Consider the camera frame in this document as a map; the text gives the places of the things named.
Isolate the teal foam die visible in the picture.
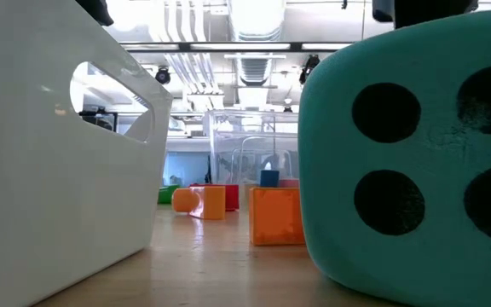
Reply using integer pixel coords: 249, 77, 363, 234
298, 8, 491, 307

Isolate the clear plastic bin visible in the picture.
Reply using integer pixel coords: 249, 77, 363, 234
202, 109, 301, 188

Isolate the white plastic bin with handle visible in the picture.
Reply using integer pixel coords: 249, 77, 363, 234
0, 0, 174, 307

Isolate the blue plastic block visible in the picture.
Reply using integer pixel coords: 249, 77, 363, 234
259, 169, 280, 188

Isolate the black round spotlight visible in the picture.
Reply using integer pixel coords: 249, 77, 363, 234
154, 66, 172, 85

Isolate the black background equipment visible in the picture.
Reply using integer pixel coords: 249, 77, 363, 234
78, 108, 118, 133

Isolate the green plastic block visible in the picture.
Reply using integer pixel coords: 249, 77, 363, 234
158, 184, 181, 205

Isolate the yellow-orange block with stud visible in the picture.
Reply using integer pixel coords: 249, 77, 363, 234
171, 186, 227, 221

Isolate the large red plastic block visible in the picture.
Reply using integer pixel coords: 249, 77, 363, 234
188, 183, 240, 212

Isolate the large orange plastic block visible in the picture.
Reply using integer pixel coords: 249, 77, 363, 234
248, 187, 306, 247

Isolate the black frame crossbar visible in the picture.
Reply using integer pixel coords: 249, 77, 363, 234
119, 41, 353, 53

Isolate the black frame-mounted camera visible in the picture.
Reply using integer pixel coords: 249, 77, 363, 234
298, 54, 321, 85

